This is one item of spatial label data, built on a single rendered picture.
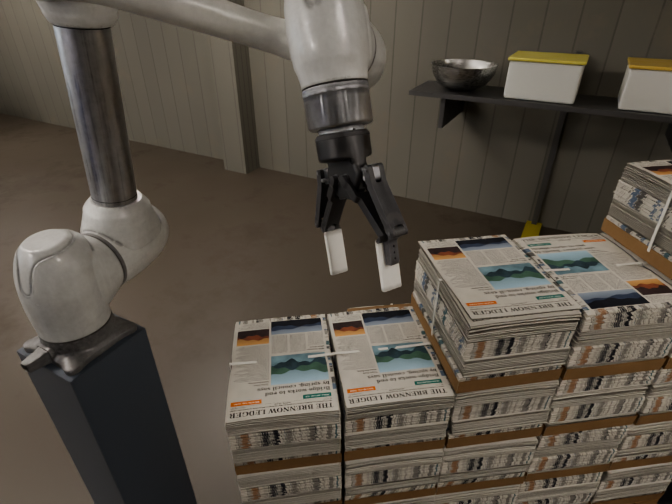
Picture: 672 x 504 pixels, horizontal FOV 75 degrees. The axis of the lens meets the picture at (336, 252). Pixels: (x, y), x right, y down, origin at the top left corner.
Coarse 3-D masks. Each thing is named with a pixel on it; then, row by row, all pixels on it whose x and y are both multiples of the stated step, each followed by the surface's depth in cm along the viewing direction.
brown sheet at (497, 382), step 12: (420, 312) 133; (432, 336) 125; (444, 360) 117; (540, 372) 112; (552, 372) 113; (456, 384) 110; (468, 384) 110; (480, 384) 111; (492, 384) 111; (504, 384) 112; (516, 384) 113
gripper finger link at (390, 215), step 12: (372, 168) 55; (372, 180) 55; (384, 180) 56; (372, 192) 55; (384, 192) 55; (384, 204) 54; (396, 204) 55; (384, 216) 54; (396, 216) 55; (384, 228) 55
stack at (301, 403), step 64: (256, 320) 137; (320, 320) 137; (384, 320) 137; (256, 384) 115; (320, 384) 115; (384, 384) 115; (448, 384) 115; (576, 384) 118; (640, 384) 121; (256, 448) 112; (320, 448) 116; (448, 448) 125; (512, 448) 128; (576, 448) 134
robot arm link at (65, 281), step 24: (24, 240) 91; (48, 240) 91; (72, 240) 92; (96, 240) 100; (24, 264) 88; (48, 264) 88; (72, 264) 90; (96, 264) 96; (120, 264) 102; (24, 288) 89; (48, 288) 89; (72, 288) 91; (96, 288) 96; (48, 312) 91; (72, 312) 93; (96, 312) 97; (48, 336) 94; (72, 336) 95
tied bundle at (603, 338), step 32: (544, 256) 126; (576, 256) 126; (608, 256) 125; (576, 288) 112; (608, 288) 112; (640, 288) 112; (608, 320) 106; (640, 320) 107; (576, 352) 110; (608, 352) 111; (640, 352) 113
